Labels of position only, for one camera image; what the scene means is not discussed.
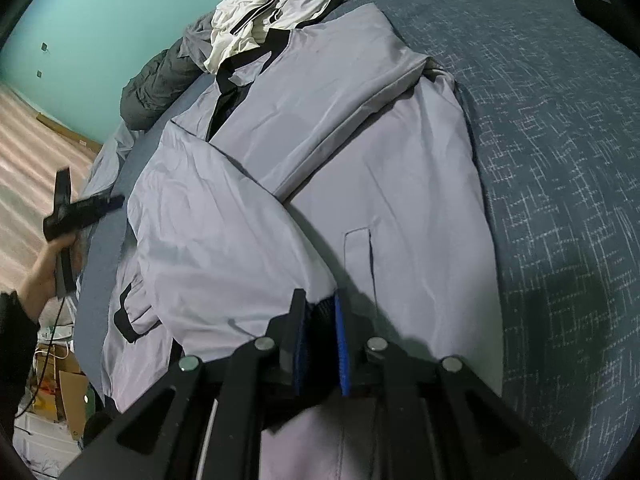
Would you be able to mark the grey jacket with black trim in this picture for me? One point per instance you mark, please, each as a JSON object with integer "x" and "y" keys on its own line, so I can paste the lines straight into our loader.
{"x": 325, "y": 135}

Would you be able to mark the person's left hand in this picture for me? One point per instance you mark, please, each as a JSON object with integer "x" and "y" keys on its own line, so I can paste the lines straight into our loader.
{"x": 40, "y": 280}

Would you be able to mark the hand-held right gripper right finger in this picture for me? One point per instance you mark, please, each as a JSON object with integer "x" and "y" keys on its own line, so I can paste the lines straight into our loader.
{"x": 342, "y": 350}

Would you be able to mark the cardboard box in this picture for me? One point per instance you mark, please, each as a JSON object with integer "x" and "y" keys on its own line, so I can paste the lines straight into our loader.
{"x": 72, "y": 400}

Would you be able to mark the person's left forearm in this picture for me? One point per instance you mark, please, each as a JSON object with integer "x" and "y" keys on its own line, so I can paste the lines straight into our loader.
{"x": 15, "y": 350}

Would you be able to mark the grey garment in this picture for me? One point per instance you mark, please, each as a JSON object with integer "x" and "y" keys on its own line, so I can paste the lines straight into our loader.
{"x": 200, "y": 40}

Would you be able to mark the light blue bed sheet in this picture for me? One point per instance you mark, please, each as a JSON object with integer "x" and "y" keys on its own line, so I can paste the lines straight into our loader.
{"x": 105, "y": 160}

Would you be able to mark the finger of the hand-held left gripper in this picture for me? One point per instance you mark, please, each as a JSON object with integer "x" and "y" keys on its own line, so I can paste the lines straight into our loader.
{"x": 102, "y": 207}

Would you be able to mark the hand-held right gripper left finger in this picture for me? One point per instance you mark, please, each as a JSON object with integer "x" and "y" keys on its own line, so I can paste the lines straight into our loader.
{"x": 300, "y": 345}

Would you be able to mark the white jacket with black trim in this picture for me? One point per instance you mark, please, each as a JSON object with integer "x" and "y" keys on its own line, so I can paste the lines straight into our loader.
{"x": 250, "y": 10}

